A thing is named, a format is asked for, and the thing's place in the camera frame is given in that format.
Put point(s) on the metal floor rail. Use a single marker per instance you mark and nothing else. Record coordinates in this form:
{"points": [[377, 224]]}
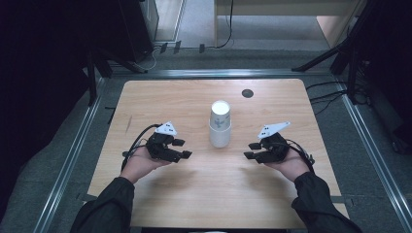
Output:
{"points": [[372, 155], [68, 168], [226, 73]]}

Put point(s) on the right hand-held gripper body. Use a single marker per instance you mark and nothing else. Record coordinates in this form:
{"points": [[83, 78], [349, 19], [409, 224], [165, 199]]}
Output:
{"points": [[275, 147]]}

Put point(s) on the small black floor block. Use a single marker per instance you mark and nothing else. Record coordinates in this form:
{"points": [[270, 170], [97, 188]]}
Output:
{"points": [[164, 48], [177, 47], [201, 48]]}

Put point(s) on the dark cabinet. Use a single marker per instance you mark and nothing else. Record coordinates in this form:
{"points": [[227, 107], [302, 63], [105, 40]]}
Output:
{"points": [[136, 32]]}

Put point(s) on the black curtain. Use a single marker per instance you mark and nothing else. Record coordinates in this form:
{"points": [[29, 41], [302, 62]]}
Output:
{"points": [[32, 81], [395, 48]]}

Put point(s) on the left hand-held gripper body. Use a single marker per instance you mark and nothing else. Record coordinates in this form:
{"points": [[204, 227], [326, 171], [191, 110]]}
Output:
{"points": [[160, 145]]}

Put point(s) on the light wooden furniture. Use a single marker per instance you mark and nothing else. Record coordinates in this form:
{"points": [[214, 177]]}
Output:
{"points": [[275, 8]]}

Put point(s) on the black metal stand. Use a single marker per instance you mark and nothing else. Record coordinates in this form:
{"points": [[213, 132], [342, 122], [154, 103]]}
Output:
{"points": [[92, 84]]}

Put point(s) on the round black table grommet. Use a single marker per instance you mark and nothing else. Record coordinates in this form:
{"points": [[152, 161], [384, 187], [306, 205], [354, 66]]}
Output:
{"points": [[247, 93]]}

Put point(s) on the light wooden panel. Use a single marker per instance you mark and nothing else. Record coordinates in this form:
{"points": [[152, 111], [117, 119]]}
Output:
{"points": [[168, 19]]}

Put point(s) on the person's left hand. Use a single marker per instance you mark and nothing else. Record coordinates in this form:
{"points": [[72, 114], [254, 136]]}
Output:
{"points": [[139, 165]]}

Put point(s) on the stack of white paper cups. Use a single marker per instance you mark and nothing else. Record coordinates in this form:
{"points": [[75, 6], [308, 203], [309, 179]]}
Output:
{"points": [[220, 136]]}

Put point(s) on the person's right hand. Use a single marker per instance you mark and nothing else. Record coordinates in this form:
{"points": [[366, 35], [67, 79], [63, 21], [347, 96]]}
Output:
{"points": [[291, 166]]}

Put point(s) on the black tripod stand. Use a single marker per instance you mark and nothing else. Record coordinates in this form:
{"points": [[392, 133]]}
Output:
{"points": [[324, 55]]}

